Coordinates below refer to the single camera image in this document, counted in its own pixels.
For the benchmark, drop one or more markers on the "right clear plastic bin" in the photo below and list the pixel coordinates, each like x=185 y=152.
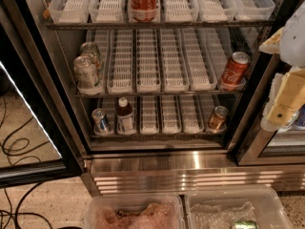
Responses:
x=220 y=207

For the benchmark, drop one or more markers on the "clear plastic bin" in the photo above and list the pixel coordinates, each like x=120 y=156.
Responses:
x=139 y=211
x=220 y=207

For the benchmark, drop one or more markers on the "stainless steel fridge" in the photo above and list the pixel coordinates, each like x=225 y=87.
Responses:
x=169 y=69

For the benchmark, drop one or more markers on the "left clear plastic bin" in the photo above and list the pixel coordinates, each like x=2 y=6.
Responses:
x=139 y=211

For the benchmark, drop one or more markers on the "red coca-cola can top shelf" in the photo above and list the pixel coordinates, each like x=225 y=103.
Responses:
x=143 y=10

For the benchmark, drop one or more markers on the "open glass fridge door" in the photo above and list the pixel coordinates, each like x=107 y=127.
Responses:
x=35 y=145

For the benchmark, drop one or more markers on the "brown bottle white cap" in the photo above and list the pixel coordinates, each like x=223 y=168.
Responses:
x=125 y=119

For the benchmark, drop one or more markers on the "red coca-cola can middle shelf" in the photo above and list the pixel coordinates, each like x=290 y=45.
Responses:
x=234 y=71

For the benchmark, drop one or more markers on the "copper can bottom shelf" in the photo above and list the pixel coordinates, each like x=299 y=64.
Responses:
x=218 y=118

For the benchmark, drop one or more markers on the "rear silver soda can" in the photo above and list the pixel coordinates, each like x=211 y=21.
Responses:
x=91 y=49

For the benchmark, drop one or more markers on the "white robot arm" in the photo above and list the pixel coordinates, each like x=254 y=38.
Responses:
x=289 y=41

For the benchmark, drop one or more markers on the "blue silver can bottom shelf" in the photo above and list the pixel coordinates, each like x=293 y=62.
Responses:
x=101 y=122

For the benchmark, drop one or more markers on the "silver 7up can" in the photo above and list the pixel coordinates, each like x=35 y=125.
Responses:
x=86 y=73

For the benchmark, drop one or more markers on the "taped gripper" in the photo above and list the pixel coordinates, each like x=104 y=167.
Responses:
x=294 y=38

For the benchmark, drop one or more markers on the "red coca-cola can shelf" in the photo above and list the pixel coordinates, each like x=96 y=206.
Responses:
x=143 y=10
x=234 y=71

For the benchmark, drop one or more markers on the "green can in bin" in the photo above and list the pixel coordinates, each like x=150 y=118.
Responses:
x=244 y=224

